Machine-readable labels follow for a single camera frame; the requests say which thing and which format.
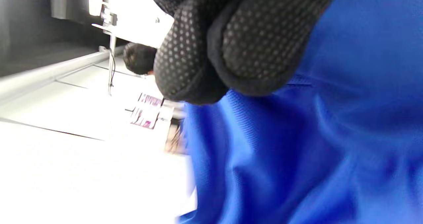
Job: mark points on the person's right hand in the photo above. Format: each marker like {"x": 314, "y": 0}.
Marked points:
{"x": 248, "y": 35}

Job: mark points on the purple and white printed cards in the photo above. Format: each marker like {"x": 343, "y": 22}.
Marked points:
{"x": 147, "y": 111}

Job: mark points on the blue t-shirt clothes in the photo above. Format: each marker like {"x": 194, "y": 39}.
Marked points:
{"x": 330, "y": 151}

